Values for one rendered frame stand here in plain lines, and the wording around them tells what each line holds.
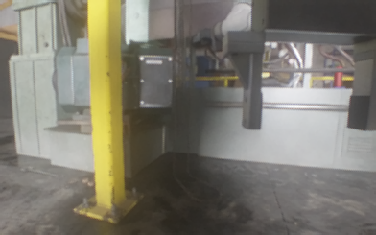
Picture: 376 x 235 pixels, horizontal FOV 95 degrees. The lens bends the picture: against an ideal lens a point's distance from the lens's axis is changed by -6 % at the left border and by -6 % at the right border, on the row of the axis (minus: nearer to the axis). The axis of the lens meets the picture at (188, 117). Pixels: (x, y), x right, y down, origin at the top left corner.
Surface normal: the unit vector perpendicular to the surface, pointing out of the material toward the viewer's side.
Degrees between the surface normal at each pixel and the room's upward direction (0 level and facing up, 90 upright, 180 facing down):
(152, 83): 90
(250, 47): 90
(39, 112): 90
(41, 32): 90
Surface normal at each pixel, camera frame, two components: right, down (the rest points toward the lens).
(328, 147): -0.27, 0.11
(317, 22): -0.01, 0.12
